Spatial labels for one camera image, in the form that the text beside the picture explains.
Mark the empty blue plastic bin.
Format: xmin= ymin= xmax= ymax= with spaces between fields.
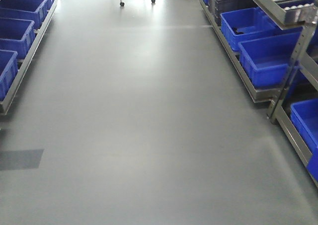
xmin=238 ymin=32 xmax=300 ymax=88

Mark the right steel flow rack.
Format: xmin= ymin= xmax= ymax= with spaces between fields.
xmin=199 ymin=0 xmax=318 ymax=181

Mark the blue bin with black parts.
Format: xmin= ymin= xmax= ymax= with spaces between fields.
xmin=220 ymin=7 xmax=276 ymax=52

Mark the left steel shelf rail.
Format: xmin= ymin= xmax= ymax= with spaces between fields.
xmin=0 ymin=0 xmax=59 ymax=116

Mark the blue bin lower right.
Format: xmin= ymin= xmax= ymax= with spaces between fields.
xmin=290 ymin=98 xmax=318 ymax=155

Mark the dark navy plastic bin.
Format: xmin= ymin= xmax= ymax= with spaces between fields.
xmin=208 ymin=0 xmax=256 ymax=26

